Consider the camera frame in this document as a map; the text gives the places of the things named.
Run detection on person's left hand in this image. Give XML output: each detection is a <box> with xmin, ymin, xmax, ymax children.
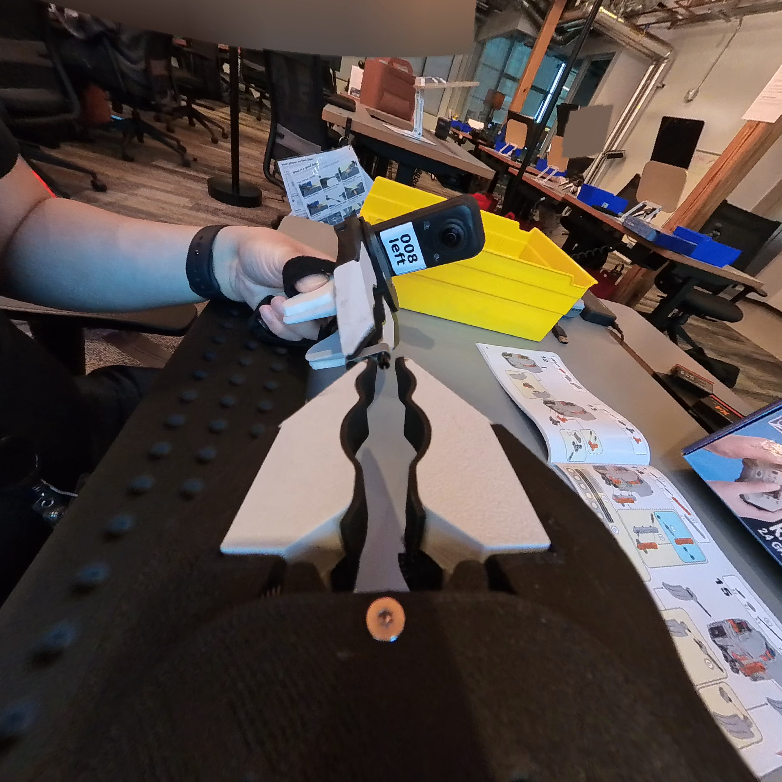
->
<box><xmin>211</xmin><ymin>226</ymin><xmax>340</xmax><ymax>343</ymax></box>

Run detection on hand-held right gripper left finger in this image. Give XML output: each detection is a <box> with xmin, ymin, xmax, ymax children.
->
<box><xmin>220</xmin><ymin>359</ymin><xmax>372</xmax><ymax>592</ymax></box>

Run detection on wooden far desk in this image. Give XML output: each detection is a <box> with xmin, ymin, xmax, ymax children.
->
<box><xmin>322</xmin><ymin>103</ymin><xmax>497</xmax><ymax>184</ymax></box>

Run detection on black studded panel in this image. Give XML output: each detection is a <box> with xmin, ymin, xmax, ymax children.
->
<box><xmin>0</xmin><ymin>299</ymin><xmax>319</xmax><ymax>782</ymax></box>

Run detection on black power adapter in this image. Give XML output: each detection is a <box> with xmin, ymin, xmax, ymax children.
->
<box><xmin>579</xmin><ymin>293</ymin><xmax>623</xmax><ymax>327</ymax></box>

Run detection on open instruction booklet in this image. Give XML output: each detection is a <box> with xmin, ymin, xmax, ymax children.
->
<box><xmin>475</xmin><ymin>342</ymin><xmax>782</xmax><ymax>782</ymax></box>

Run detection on yellow plastic bin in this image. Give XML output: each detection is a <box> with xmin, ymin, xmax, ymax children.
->
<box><xmin>360</xmin><ymin>176</ymin><xmax>597</xmax><ymax>342</ymax></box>

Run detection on blue plastic bin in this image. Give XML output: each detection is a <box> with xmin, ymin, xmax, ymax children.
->
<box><xmin>577</xmin><ymin>183</ymin><xmax>628</xmax><ymax>215</ymax></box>
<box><xmin>672</xmin><ymin>226</ymin><xmax>743</xmax><ymax>268</ymax></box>

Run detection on black floor stand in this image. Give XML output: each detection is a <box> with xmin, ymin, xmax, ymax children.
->
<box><xmin>208</xmin><ymin>46</ymin><xmax>264</xmax><ymax>206</ymax></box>

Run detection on long wooden desk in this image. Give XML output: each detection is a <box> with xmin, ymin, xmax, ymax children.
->
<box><xmin>477</xmin><ymin>143</ymin><xmax>766</xmax><ymax>291</ymax></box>

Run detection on beige chair back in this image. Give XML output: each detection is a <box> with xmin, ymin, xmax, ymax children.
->
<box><xmin>637</xmin><ymin>160</ymin><xmax>689</xmax><ymax>213</ymax></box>

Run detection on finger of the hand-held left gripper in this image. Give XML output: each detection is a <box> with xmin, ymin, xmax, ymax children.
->
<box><xmin>374</xmin><ymin>302</ymin><xmax>401</xmax><ymax>369</ymax></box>
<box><xmin>335</xmin><ymin>259</ymin><xmax>393</xmax><ymax>364</ymax></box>

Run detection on black display panel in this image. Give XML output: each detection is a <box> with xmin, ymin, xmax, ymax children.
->
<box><xmin>650</xmin><ymin>116</ymin><xmax>705</xmax><ymax>172</ymax></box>

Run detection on brown bag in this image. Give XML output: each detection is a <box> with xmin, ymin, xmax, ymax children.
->
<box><xmin>359</xmin><ymin>57</ymin><xmax>417</xmax><ymax>111</ymax></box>

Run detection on blue toy box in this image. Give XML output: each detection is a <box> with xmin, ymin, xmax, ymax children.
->
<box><xmin>682</xmin><ymin>400</ymin><xmax>782</xmax><ymax>560</ymax></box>

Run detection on person's black shirt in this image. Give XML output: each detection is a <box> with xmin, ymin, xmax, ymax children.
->
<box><xmin>0</xmin><ymin>104</ymin><xmax>20</xmax><ymax>179</ymax></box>

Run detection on white stand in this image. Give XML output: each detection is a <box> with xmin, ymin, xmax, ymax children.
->
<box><xmin>414</xmin><ymin>76</ymin><xmax>481</xmax><ymax>140</ymax></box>

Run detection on metal key clip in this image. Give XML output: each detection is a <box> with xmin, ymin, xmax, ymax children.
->
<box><xmin>33</xmin><ymin>479</ymin><xmax>71</xmax><ymax>523</ymax></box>

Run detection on laminated photo sheet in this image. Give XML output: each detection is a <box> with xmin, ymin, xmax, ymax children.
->
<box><xmin>278</xmin><ymin>145</ymin><xmax>375</xmax><ymax>225</ymax></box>

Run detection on white paper notice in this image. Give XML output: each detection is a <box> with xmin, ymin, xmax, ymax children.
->
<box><xmin>741</xmin><ymin>78</ymin><xmax>782</xmax><ymax>122</ymax></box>

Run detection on black mesh office chair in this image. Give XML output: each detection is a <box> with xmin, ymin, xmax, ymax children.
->
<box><xmin>263</xmin><ymin>52</ymin><xmax>343</xmax><ymax>190</ymax></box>

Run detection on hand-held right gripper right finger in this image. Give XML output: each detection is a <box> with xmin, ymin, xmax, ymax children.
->
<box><xmin>394</xmin><ymin>358</ymin><xmax>552</xmax><ymax>592</ymax></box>

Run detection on person's dark trousers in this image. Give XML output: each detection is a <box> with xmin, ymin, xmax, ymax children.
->
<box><xmin>0</xmin><ymin>308</ymin><xmax>156</xmax><ymax>608</ymax></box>

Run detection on grey side table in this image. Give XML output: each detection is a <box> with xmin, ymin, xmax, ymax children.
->
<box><xmin>602</xmin><ymin>299</ymin><xmax>755</xmax><ymax>422</ymax></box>

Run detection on black flat device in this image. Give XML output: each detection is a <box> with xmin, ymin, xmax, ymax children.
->
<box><xmin>671</xmin><ymin>364</ymin><xmax>716</xmax><ymax>393</ymax></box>

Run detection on black wristband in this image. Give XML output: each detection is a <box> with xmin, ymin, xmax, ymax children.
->
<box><xmin>186</xmin><ymin>224</ymin><xmax>232</xmax><ymax>301</ymax></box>

